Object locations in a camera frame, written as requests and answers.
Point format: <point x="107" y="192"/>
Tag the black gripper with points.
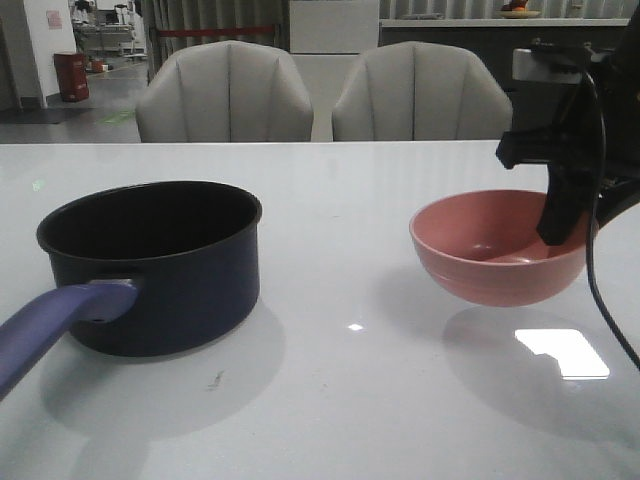
<point x="591" y="147"/>

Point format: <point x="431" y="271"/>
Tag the red barrier belt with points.
<point x="218" y="32"/>

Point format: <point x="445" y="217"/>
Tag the white cabinet block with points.
<point x="325" y="37"/>

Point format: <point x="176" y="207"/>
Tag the beige upholstered chair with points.
<point x="230" y="91"/>
<point x="416" y="91"/>

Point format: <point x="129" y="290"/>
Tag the fruit plate on counter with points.
<point x="516" y="10"/>

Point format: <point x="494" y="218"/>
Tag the red trash bin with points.
<point x="71" y="76"/>

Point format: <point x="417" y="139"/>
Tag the right beige upholstered chair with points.
<point x="416" y="91"/>

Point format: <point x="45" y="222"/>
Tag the left beige upholstered chair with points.
<point x="230" y="91"/>

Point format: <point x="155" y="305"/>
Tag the dark blue saucepan purple handle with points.
<point x="140" y="271"/>

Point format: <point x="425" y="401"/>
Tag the pink plastic bowl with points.
<point x="483" y="247"/>

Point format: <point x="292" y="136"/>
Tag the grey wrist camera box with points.
<point x="551" y="63"/>

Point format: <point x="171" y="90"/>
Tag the dark grey counter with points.
<point x="494" y="42"/>

